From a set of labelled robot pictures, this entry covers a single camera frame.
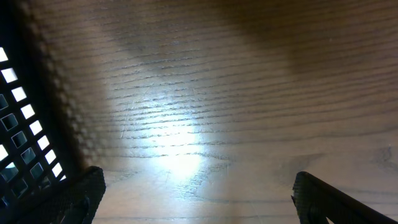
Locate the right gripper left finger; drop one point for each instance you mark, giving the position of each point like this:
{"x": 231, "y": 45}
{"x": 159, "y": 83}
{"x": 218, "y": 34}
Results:
{"x": 74, "y": 200}

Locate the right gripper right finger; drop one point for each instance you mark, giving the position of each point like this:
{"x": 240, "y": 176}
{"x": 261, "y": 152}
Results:
{"x": 317, "y": 202}

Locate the black plastic mesh basket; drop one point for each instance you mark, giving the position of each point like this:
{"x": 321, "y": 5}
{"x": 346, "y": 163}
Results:
{"x": 29, "y": 161}

